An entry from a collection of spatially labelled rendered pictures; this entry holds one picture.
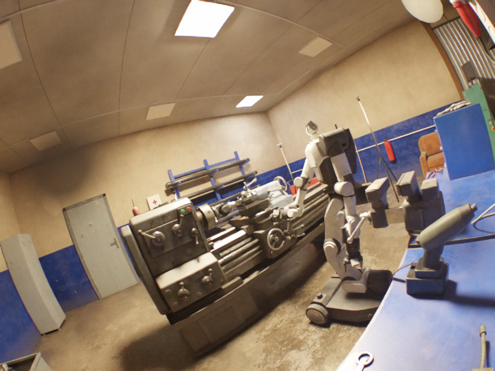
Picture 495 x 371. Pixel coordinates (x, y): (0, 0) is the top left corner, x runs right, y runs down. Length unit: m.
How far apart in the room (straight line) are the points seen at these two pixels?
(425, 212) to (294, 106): 6.14
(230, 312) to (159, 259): 0.81
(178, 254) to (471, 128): 2.21
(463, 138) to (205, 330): 2.34
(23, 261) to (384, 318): 4.53
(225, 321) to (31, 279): 3.54
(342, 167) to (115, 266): 4.68
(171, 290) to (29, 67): 2.89
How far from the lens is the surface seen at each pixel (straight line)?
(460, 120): 1.44
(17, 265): 4.54
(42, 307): 4.53
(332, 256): 1.54
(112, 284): 5.08
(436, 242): 0.53
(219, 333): 2.03
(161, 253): 1.69
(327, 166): 1.27
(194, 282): 1.67
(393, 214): 0.90
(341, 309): 1.67
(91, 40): 2.80
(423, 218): 0.86
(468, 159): 1.47
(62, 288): 5.43
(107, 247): 4.94
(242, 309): 2.05
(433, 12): 3.87
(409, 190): 0.80
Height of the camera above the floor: 1.28
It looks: 1 degrees down
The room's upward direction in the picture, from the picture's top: 21 degrees counter-clockwise
